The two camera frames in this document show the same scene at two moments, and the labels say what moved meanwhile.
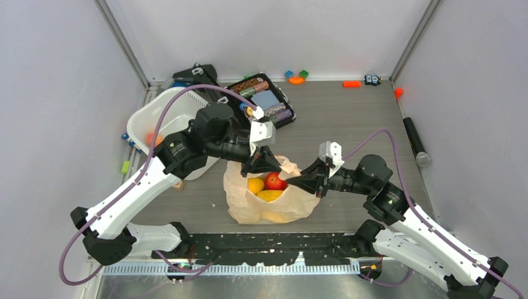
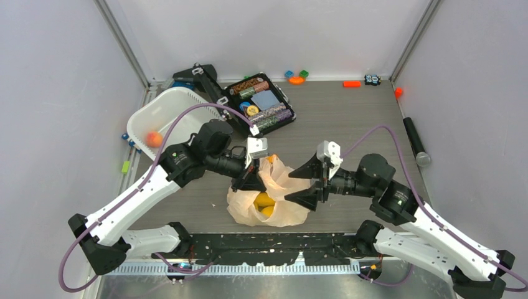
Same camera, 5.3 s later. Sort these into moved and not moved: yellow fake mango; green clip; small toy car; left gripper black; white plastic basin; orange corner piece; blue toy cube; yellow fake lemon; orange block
Moved: left gripper black; yellow fake mango; yellow fake lemon
Not moved: white plastic basin; orange corner piece; green clip; blue toy cube; orange block; small toy car
